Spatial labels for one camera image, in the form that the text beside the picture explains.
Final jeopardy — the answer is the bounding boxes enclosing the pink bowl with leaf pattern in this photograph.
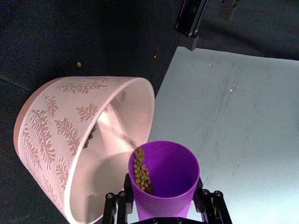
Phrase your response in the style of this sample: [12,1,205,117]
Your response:
[13,76,155,224]

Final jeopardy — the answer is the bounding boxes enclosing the green beans inside bowl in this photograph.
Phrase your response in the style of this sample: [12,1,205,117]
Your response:
[84,126,98,149]

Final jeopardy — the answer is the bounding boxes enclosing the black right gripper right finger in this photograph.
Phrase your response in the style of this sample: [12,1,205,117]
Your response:
[189,176,233,224]

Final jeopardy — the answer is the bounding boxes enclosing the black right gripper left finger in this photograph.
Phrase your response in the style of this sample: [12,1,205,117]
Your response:
[102,173,139,224]

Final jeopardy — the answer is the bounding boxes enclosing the heap of green beans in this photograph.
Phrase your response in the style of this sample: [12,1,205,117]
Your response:
[132,147,156,195]

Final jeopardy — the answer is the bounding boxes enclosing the black glossy rectangular bar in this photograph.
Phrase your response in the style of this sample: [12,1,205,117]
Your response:
[174,0,209,51]

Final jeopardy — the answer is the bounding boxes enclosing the black table cloth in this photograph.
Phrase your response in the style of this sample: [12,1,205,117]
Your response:
[0,0,299,224]

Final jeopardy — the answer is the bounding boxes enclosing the pale grey flat board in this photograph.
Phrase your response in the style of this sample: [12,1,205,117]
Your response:
[127,46,299,224]

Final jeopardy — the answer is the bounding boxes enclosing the purple plastic cup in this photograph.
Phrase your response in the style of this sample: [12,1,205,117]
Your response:
[128,140,201,220]

